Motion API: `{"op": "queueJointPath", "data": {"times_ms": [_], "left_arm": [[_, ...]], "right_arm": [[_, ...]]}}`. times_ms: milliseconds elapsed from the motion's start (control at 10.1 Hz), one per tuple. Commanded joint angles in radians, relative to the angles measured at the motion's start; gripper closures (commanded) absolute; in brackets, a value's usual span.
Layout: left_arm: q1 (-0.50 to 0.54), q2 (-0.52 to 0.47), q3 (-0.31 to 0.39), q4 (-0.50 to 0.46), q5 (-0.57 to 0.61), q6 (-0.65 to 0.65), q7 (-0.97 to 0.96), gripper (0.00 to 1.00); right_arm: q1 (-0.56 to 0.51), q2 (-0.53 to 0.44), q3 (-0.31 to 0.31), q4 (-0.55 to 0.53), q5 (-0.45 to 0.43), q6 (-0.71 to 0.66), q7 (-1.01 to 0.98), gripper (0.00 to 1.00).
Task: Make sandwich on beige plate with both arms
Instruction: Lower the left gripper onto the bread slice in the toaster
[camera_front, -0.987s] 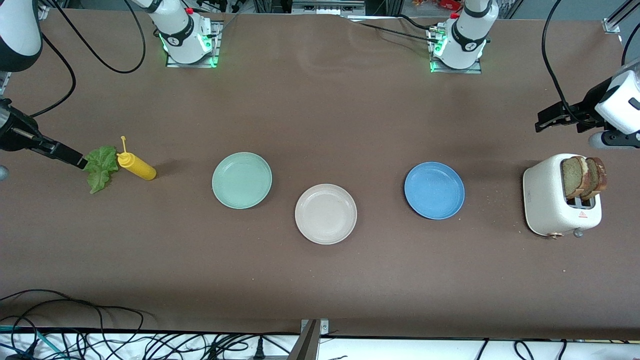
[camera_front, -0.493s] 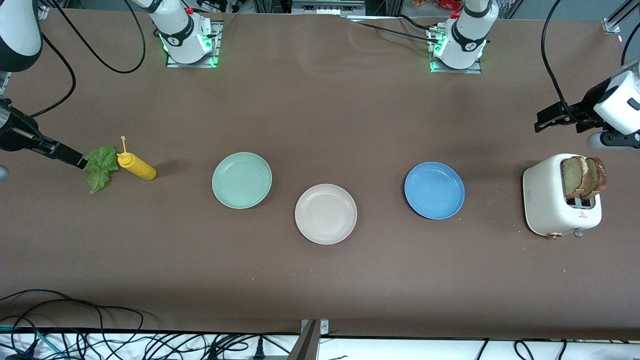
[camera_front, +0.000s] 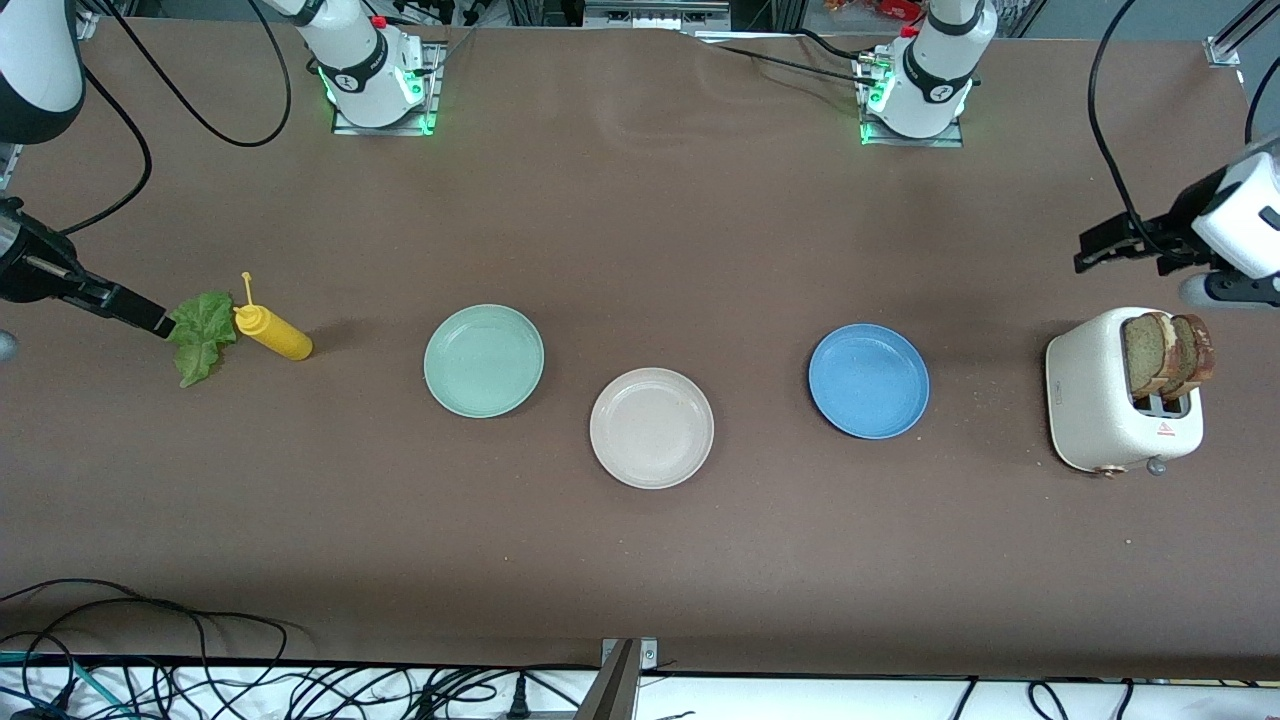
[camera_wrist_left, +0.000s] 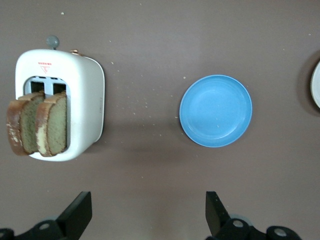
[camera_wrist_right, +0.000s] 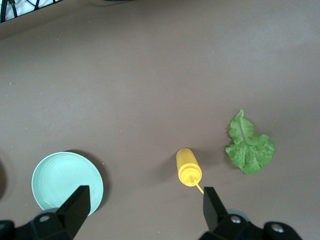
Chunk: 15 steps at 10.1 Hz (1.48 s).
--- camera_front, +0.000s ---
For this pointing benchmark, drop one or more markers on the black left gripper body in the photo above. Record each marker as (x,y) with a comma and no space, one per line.
(1176,226)

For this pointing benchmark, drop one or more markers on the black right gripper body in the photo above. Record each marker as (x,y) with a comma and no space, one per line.
(22,262)

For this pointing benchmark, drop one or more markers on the green lettuce leaf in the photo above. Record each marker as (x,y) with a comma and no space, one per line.
(203,325)

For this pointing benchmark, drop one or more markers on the brown bread slice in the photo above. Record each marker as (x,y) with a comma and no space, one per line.
(1198,355)
(1145,355)

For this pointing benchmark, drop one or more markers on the yellow mustard squeeze bottle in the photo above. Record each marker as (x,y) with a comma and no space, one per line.
(275,337)

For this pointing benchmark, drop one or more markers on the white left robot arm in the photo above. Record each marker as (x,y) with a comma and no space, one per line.
(935,70)

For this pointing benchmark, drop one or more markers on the blue plate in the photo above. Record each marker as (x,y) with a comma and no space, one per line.
(869,381)

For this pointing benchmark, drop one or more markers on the light green plate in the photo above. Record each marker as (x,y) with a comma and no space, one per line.
(484,360)

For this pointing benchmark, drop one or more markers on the beige plate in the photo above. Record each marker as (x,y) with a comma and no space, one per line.
(652,428)

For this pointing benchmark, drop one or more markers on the white toaster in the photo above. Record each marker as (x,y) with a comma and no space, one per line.
(1090,400)

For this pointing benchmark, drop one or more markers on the red snack packaging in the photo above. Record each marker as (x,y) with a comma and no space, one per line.
(880,8)

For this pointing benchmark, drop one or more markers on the grey metal box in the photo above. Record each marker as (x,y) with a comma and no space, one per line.
(655,12)

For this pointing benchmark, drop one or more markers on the brown table cover sheet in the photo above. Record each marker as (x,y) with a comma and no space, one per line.
(700,560)

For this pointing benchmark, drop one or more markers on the black power plug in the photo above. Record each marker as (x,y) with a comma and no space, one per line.
(517,700)

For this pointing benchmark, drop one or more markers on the aluminium frame profile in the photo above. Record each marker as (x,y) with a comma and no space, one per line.
(1235,40)

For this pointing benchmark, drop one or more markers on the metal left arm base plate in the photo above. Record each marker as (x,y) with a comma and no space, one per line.
(915,141)

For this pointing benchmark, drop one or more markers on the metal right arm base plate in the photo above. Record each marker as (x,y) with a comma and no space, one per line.
(385,128)

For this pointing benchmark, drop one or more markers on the grey metal bracket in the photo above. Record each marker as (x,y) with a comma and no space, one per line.
(615,690)

